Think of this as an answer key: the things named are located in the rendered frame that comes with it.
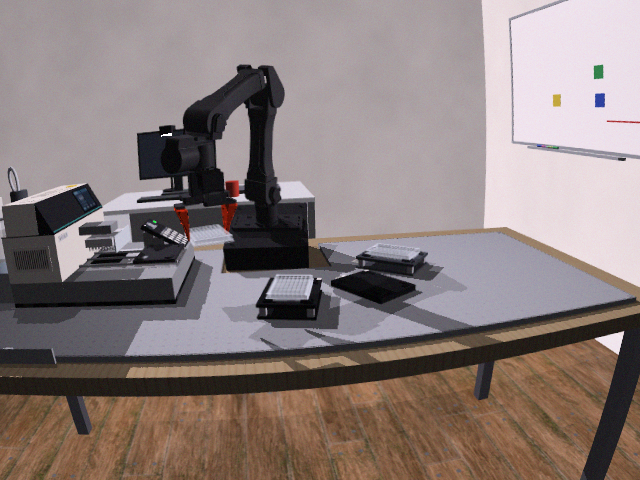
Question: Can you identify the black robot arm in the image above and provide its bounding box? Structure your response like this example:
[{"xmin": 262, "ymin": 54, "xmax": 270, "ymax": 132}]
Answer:
[{"xmin": 161, "ymin": 64, "xmax": 303, "ymax": 231}]

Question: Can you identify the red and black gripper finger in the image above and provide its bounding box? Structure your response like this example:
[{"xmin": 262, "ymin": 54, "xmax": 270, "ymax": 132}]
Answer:
[
  {"xmin": 174, "ymin": 208, "xmax": 190, "ymax": 241},
  {"xmin": 221, "ymin": 203, "xmax": 237, "ymax": 232}
]

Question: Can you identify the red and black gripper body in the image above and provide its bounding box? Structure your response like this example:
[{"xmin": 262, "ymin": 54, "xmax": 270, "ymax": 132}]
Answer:
[{"xmin": 174, "ymin": 168, "xmax": 237, "ymax": 210}]

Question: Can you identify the grey curved hose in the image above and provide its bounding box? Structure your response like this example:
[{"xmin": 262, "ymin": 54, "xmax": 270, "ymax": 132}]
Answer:
[{"xmin": 8, "ymin": 167, "xmax": 20, "ymax": 191}]

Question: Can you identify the white well plate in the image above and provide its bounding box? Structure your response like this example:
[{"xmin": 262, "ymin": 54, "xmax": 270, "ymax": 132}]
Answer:
[
  {"xmin": 265, "ymin": 274, "xmax": 314, "ymax": 302},
  {"xmin": 189, "ymin": 225, "xmax": 234, "ymax": 248},
  {"xmin": 364, "ymin": 243, "xmax": 420, "ymax": 261}
]

